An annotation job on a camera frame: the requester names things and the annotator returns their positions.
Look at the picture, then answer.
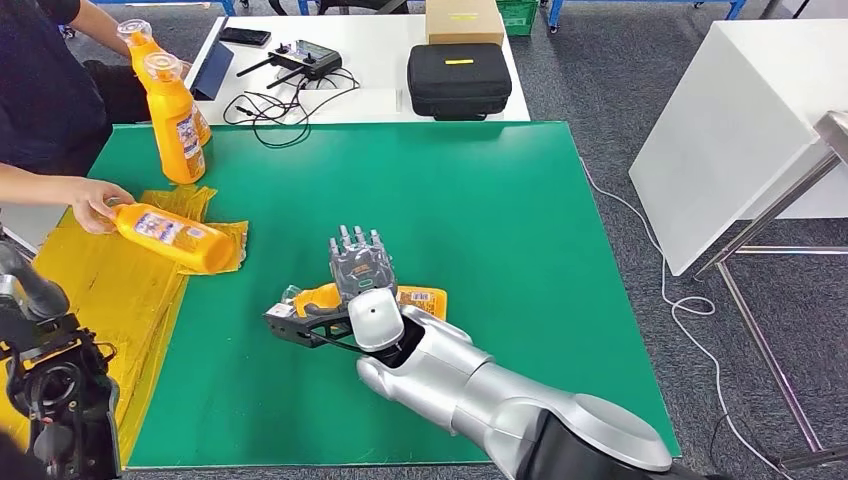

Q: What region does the person's right hand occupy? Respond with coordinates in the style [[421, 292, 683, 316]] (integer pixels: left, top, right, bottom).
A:
[[68, 176, 138, 236]]

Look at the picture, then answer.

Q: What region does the steel stand frame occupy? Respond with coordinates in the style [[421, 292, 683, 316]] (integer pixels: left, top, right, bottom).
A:
[[688, 110, 848, 473]]

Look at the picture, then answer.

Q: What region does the green table mat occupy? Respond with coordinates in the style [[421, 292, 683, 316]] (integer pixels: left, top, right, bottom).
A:
[[86, 121, 682, 468]]

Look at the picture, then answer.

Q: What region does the black carrying case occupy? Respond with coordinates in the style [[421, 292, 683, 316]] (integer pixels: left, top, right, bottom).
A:
[[405, 42, 514, 123]]

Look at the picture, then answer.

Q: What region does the black cable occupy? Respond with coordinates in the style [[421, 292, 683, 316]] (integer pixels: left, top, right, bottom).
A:
[[221, 66, 362, 150]]

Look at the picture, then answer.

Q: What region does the black smartphone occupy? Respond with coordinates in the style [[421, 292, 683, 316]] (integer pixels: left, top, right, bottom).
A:
[[217, 25, 273, 47]]

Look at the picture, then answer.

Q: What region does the yellow taped cardboard sheet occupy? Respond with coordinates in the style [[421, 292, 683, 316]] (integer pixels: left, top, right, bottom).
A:
[[0, 185, 251, 465]]

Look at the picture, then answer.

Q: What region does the person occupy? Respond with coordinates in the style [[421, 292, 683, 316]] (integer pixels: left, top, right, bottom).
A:
[[0, 0, 193, 236]]

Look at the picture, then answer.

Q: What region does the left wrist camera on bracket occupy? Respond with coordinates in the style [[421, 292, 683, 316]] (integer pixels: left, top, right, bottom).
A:
[[0, 273, 24, 314]]

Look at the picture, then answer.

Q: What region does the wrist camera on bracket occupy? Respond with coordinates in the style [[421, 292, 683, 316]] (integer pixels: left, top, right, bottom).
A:
[[0, 273, 24, 314], [262, 301, 360, 350]]

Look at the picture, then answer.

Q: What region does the green plastic crate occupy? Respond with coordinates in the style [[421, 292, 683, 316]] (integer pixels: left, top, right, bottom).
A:
[[495, 0, 539, 38]]

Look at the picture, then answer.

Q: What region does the blue metal frame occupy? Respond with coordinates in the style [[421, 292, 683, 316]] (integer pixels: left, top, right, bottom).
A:
[[217, 0, 311, 17], [544, 0, 748, 33]]

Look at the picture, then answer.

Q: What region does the large white table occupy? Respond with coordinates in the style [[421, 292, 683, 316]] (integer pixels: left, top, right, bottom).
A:
[[627, 18, 848, 278]]

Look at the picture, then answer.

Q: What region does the black office chair base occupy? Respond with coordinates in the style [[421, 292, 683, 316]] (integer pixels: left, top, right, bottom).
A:
[[268, 0, 410, 16]]

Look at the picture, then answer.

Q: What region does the black robot torso cover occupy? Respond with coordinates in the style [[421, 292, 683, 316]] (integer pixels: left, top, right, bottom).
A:
[[0, 433, 48, 480]]

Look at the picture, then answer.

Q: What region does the orange detergent bottle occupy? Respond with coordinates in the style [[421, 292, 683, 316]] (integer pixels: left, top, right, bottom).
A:
[[142, 51, 207, 186], [280, 282, 449, 323], [116, 18, 214, 148], [105, 201, 237, 276]]

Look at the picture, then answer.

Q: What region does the dark blue tablet case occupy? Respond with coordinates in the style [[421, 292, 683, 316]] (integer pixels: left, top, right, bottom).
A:
[[188, 40, 236, 102]]

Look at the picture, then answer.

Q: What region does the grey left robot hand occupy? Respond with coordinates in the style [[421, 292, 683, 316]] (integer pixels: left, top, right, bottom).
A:
[[0, 238, 72, 324]]

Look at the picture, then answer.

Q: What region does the brown cardboard box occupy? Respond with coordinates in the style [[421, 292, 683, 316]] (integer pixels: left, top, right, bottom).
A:
[[424, 0, 507, 47]]

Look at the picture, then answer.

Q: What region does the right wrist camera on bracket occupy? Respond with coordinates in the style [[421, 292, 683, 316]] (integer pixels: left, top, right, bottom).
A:
[[262, 301, 360, 350]]

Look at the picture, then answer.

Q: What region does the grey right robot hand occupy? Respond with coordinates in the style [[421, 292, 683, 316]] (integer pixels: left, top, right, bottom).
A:
[[327, 224, 399, 301]]

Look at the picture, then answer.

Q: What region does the white floor cable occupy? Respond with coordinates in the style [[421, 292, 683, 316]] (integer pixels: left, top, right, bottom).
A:
[[581, 162, 790, 480]]

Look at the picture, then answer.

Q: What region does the black remote controller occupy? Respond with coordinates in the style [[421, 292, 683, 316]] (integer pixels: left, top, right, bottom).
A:
[[235, 38, 344, 90]]

